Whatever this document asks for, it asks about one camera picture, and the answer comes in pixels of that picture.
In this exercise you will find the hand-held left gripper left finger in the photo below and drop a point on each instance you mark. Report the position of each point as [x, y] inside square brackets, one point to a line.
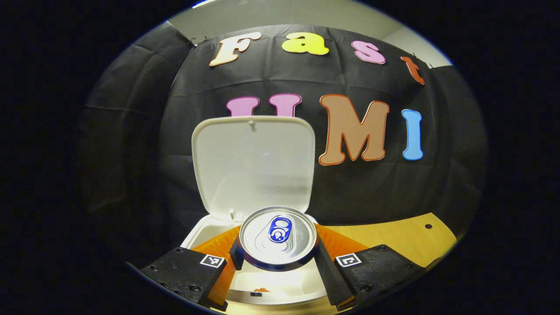
[183, 271]

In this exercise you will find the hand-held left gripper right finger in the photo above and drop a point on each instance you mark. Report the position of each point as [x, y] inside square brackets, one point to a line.
[328, 275]

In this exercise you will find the silver pop can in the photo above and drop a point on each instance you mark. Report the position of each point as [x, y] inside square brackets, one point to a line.
[262, 245]

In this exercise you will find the white desktop garbage bin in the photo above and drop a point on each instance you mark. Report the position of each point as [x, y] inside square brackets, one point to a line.
[253, 166]

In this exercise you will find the wooden desktop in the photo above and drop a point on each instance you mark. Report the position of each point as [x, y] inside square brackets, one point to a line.
[393, 238]

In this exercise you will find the black backdrop cloth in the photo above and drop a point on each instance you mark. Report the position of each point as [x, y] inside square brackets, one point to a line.
[131, 153]

